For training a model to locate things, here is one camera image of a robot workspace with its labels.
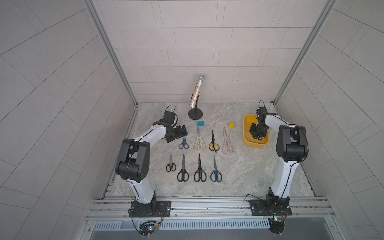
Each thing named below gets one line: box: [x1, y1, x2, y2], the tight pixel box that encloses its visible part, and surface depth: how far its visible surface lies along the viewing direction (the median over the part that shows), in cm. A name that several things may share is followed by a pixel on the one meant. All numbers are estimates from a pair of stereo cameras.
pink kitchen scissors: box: [222, 127, 234, 155], surface depth 96 cm
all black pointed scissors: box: [194, 153, 207, 183], surface depth 84 cm
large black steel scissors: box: [177, 154, 190, 182], surface depth 84 cm
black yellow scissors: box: [208, 129, 220, 153], surface depth 95 cm
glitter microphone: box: [189, 74, 206, 108], surface depth 96 cm
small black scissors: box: [166, 153, 177, 172], surface depth 86 cm
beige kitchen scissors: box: [193, 126, 207, 151], surface depth 96 cm
